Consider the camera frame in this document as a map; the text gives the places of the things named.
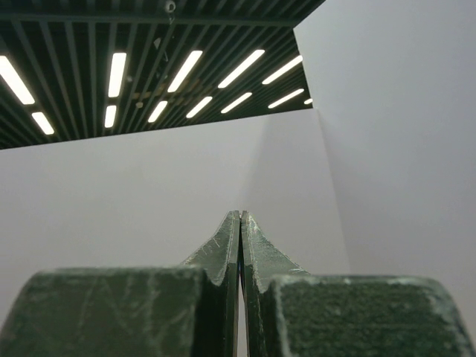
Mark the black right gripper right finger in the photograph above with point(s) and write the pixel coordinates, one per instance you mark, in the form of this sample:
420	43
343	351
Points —
290	312

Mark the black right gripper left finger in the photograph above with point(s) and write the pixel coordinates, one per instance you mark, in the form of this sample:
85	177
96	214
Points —
186	310

